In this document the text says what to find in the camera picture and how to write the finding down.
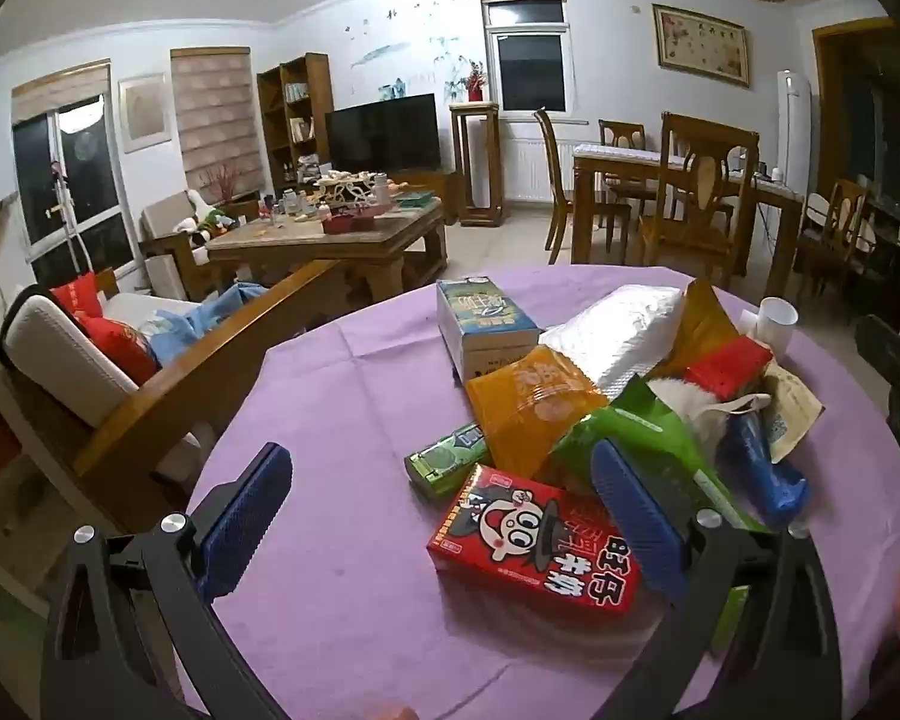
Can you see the green gum pack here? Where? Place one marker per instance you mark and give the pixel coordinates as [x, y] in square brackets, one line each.
[442, 461]

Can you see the red milk carton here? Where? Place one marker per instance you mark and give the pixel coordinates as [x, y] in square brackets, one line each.
[525, 540]

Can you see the beige paper packet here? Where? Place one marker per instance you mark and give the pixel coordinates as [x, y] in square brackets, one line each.
[791, 412]

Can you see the orange snack bag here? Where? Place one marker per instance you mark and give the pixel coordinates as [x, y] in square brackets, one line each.
[525, 405]

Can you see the purple tablecloth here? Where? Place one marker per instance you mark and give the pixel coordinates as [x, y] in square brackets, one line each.
[345, 390]

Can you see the wooden bookshelf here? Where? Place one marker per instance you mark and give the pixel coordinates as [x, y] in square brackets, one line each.
[322, 105]

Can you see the red tray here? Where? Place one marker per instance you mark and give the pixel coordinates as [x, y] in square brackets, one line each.
[349, 223]

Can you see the gold foil bag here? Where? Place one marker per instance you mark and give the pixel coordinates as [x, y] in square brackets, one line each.
[701, 330]

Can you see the large framed picture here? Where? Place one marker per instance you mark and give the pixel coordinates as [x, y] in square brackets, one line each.
[701, 45]

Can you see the glass balcony door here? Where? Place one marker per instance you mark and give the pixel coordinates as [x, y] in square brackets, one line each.
[37, 187]

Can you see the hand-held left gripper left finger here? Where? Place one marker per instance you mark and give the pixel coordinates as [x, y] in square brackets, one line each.
[244, 517]

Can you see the blue cloth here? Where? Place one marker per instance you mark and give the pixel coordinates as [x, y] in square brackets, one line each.
[187, 330]

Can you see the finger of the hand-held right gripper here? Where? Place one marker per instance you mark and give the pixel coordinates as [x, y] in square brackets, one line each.
[881, 352]

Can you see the white cup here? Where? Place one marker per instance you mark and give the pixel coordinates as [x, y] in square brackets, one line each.
[776, 322]

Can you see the wooden coffee table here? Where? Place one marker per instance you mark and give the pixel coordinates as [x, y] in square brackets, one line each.
[330, 240]

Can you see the wooden television cabinet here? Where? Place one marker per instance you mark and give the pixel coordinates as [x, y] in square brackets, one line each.
[441, 195]

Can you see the green plastic bag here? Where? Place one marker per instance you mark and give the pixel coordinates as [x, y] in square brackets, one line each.
[645, 420]

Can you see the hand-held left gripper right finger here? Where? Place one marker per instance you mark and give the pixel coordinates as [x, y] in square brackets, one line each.
[637, 517]

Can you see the wooden door frame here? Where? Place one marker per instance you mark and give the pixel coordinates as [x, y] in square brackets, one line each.
[825, 90]

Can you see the tall wooden plant stand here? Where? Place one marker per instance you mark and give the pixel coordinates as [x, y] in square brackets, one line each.
[474, 107]

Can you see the wooden armchair with white cushion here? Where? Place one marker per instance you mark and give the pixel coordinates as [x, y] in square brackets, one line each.
[195, 360]

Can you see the red cushion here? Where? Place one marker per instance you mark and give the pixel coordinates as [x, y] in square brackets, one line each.
[120, 349]
[75, 296]

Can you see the red vase with flowers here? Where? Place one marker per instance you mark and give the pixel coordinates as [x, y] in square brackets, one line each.
[475, 92]

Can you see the wooden dining table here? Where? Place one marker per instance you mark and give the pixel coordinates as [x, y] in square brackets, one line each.
[622, 157]

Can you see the red packet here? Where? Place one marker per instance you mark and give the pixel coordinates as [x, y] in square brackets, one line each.
[727, 367]

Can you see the black television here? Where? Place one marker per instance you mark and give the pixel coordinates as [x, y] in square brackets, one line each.
[382, 135]

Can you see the striped roller blind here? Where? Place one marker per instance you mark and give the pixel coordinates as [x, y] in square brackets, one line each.
[214, 120]

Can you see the wooden armchair with plush toys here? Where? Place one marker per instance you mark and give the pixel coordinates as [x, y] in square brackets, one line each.
[165, 217]

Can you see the white radiator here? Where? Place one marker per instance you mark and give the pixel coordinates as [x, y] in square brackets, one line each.
[529, 169]

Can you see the blue green cardboard box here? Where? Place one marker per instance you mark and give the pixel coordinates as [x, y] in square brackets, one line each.
[480, 311]

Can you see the blue plastic packet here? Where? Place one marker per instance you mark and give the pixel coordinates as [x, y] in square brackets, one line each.
[757, 465]

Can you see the small framed picture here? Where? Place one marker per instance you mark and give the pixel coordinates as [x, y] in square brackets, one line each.
[144, 112]

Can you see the white plush toy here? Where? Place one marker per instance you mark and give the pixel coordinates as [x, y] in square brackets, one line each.
[686, 405]

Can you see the white standing air conditioner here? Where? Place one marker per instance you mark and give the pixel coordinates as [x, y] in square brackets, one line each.
[793, 120]

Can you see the white framed window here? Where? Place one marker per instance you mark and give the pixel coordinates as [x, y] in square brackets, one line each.
[529, 67]

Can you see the wooden dining chair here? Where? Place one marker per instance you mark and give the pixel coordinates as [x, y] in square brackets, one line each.
[709, 180]
[844, 210]
[621, 133]
[551, 165]

